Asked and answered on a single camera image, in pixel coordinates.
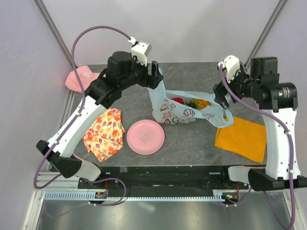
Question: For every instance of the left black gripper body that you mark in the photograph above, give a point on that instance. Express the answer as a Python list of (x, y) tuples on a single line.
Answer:
[(141, 73)]

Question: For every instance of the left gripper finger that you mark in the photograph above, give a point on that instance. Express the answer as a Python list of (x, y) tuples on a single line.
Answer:
[(159, 75), (153, 74)]

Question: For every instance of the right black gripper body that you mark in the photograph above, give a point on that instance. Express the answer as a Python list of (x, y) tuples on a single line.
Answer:
[(236, 90)]

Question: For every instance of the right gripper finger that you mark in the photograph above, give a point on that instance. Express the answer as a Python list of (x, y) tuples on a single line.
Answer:
[(224, 102), (220, 93)]

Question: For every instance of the fake pineapple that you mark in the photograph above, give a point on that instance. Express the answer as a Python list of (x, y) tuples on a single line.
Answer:
[(198, 104)]

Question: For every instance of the light blue plastic bag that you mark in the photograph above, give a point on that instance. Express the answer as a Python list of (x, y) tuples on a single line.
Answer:
[(166, 111)]

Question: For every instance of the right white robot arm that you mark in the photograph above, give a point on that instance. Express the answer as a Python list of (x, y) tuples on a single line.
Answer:
[(277, 103)]

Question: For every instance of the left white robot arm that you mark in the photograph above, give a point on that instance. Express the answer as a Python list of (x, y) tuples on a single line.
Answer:
[(123, 71)]

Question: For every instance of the fake red pepper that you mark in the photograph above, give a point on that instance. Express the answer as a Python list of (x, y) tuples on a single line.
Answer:
[(178, 100)]

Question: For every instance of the orange folded cloth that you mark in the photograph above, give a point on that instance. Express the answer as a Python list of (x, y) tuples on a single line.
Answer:
[(244, 138)]

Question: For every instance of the pink plate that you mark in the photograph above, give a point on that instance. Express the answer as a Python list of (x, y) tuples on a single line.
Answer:
[(145, 137)]

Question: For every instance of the floral patterned cloth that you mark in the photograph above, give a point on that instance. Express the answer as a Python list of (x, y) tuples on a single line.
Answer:
[(104, 138)]

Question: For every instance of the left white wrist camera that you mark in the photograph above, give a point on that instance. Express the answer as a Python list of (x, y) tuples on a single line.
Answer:
[(140, 50)]

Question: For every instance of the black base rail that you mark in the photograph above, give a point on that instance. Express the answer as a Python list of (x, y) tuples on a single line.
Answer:
[(203, 177)]

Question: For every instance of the slotted cable duct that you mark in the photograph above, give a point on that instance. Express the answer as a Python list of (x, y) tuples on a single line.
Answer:
[(216, 196)]

